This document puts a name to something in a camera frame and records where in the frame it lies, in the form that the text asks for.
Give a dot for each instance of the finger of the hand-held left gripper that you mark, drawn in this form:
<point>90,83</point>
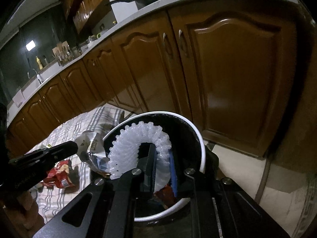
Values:
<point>53,152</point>

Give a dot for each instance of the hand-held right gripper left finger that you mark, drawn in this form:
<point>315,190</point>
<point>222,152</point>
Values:
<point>150,171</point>

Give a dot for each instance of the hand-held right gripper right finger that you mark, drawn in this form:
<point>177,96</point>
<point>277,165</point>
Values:
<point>174,176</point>

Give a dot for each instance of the silver foil packet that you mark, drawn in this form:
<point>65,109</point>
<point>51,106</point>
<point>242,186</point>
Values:
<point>90,150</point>

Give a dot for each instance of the white round trash bin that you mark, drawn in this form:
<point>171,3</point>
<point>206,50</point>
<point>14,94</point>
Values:
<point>190,138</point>

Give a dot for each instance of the person's left forearm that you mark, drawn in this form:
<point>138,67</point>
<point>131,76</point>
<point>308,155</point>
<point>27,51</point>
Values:
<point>23,208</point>

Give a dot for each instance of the red wrapper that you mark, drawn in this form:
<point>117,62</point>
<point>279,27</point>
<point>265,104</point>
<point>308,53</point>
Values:
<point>166,194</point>

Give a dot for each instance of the red snack packet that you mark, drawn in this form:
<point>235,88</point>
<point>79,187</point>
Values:
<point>60,174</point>

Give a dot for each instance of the plaid blanket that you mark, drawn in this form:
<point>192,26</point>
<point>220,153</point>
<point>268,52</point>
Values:
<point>74,129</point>

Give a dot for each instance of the metal sink faucet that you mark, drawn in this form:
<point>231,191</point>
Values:
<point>34,73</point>

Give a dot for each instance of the yellow bottle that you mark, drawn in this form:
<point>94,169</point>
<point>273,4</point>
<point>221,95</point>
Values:
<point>39,63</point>

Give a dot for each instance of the kitchen window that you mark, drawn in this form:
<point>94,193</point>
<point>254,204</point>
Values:
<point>29,62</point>

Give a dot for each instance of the wooden utensil rack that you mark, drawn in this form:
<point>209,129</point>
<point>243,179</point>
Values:
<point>62,53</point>

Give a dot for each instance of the brown wooden kitchen cabinets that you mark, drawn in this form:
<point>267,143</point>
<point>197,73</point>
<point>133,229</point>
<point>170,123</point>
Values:
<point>223,79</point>

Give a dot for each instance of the brown wooden door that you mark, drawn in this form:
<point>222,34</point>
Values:
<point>297,129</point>

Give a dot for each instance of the brown wooden wall cabinets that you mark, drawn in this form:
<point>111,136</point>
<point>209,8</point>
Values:
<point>85,3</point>

